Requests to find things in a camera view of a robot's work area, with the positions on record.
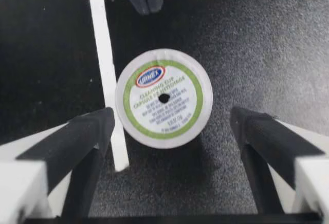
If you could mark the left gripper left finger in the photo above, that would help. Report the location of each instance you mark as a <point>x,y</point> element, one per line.
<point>64,141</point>

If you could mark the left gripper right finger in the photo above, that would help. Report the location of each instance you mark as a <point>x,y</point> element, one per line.
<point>272,141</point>

